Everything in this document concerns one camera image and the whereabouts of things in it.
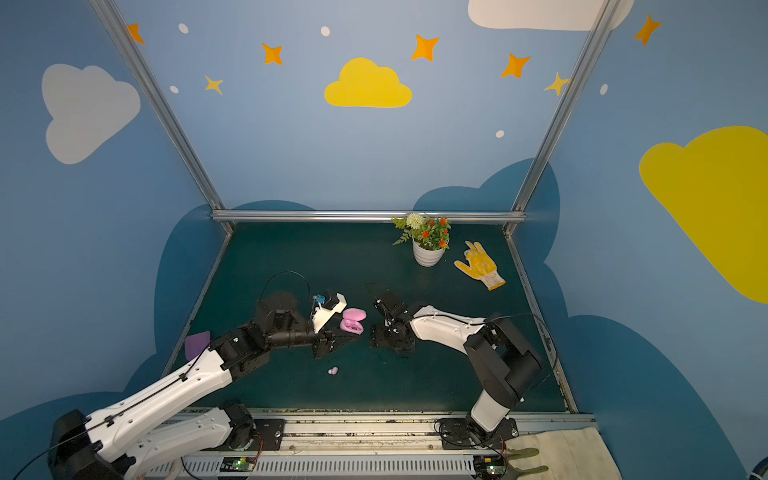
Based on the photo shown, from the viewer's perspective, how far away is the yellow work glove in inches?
42.2

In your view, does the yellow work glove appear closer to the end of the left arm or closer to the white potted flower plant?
the white potted flower plant

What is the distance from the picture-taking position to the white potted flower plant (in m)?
1.00

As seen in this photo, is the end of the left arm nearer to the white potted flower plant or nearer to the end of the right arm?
the end of the right arm

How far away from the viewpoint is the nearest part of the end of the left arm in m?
0.63

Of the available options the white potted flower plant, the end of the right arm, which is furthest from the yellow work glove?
the end of the right arm
